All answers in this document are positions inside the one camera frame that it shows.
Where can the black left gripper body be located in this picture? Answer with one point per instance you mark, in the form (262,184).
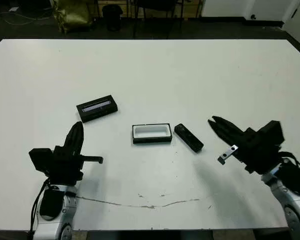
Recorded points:
(65,167)

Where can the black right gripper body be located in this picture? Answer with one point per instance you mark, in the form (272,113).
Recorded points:
(257,157)

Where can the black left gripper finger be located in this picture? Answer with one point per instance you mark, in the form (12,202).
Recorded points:
(71,140)
(80,140)

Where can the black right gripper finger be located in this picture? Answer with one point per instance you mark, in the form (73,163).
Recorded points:
(225,137)
(230,128)

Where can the black box lid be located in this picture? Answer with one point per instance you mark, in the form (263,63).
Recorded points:
(97,113)

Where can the slim black camera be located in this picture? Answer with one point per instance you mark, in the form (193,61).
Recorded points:
(188,137)

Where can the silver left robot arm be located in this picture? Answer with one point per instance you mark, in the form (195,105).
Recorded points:
(52,227)

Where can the black box base white insert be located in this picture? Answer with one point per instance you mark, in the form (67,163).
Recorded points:
(151,140)

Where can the black round door stopper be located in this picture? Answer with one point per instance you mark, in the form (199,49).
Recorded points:
(252,17)

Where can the large crumpled plastic bag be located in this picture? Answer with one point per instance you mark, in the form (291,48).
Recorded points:
(72,16)

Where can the black trash bin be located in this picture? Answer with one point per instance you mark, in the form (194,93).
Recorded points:
(112,17)

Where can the small white floor plate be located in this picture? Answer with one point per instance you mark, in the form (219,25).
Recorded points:
(13,9)

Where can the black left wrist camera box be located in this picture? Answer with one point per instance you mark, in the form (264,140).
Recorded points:
(41,160)

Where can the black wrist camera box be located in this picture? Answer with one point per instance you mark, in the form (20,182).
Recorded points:
(272,131)
(41,160)

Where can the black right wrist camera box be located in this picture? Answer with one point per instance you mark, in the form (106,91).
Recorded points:
(272,131)

